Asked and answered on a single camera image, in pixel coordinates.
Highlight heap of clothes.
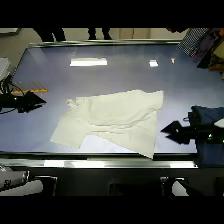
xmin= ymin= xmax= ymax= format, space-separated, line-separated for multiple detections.
xmin=192 ymin=27 xmax=224 ymax=80

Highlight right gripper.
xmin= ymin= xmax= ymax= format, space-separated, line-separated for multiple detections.
xmin=160 ymin=120 xmax=192 ymax=146

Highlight silver frame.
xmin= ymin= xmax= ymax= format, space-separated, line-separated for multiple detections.
xmin=0 ymin=151 xmax=201 ymax=197

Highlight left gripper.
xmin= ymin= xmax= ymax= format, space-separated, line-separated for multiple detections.
xmin=17 ymin=91 xmax=48 ymax=114

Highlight blue garment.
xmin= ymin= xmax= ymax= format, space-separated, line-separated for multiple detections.
xmin=190 ymin=105 xmax=224 ymax=168

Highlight person's legs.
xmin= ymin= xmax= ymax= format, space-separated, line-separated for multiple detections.
xmin=32 ymin=27 xmax=67 ymax=43
xmin=86 ymin=27 xmax=113 ymax=41

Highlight black cable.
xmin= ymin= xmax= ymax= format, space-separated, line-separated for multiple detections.
xmin=0 ymin=73 xmax=25 ymax=116

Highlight orange clothes hanger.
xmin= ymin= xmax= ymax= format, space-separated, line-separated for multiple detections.
xmin=12 ymin=82 xmax=49 ymax=95

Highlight checked shirt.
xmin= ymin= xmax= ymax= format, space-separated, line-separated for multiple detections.
xmin=177 ymin=27 xmax=210 ymax=63

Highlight white T-shirt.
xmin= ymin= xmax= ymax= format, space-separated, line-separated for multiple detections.
xmin=49 ymin=89 xmax=165 ymax=160

